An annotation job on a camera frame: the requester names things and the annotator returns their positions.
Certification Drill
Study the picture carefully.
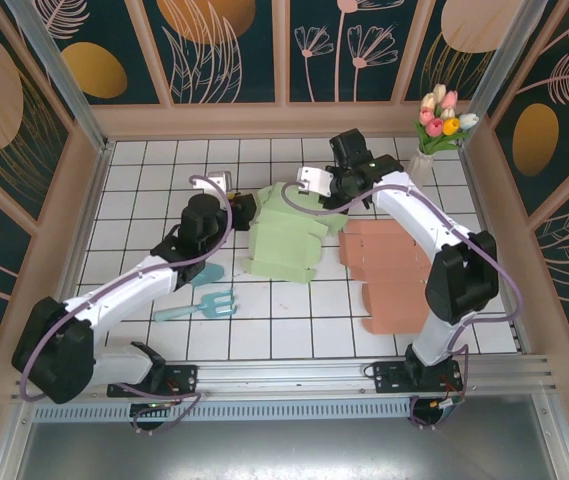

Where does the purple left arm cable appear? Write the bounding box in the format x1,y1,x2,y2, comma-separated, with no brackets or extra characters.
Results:
18,174,238,436

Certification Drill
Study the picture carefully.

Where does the artificial tulip bouquet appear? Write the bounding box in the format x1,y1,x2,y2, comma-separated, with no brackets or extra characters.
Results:
412,83,480,157

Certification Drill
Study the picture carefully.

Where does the aluminium side rail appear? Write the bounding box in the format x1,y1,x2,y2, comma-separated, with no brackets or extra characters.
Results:
38,142,115,361
458,147,533,354

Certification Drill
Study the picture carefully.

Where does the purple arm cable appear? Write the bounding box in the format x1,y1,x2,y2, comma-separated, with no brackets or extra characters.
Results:
18,174,238,436
281,180,524,431

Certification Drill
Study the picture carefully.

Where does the pink paper box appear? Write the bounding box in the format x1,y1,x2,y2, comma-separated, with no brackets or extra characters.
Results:
337,219,445,336

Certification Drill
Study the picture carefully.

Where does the teal toy rake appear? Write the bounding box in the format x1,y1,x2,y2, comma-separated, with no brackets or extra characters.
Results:
153,288,239,324

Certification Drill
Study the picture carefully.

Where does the teal toy shovel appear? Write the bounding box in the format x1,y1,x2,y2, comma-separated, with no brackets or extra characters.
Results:
183,263,225,289

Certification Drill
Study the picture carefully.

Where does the white ribbed vase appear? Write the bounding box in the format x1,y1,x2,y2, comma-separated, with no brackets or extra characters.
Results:
408,149,438,189

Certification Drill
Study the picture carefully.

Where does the aluminium corner post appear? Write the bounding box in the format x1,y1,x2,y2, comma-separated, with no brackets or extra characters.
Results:
458,0,550,151
3,0,115,151

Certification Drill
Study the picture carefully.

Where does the green paper box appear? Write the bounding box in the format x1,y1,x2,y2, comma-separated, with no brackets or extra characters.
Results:
236,182,350,286

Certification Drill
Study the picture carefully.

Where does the grey slotted cable duct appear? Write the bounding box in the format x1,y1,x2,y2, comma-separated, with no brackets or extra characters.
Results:
31,399,415,424

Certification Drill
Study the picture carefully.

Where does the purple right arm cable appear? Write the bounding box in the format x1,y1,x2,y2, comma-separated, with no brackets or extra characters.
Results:
281,180,524,431

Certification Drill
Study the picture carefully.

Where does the aluminium mounting rail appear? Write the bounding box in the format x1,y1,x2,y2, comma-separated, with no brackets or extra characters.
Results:
11,354,560,401

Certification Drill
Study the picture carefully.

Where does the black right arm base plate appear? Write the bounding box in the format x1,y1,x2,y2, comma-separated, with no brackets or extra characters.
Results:
363,359,464,394

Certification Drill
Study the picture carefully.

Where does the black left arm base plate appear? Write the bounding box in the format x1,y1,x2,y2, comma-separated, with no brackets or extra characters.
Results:
107,363,200,399

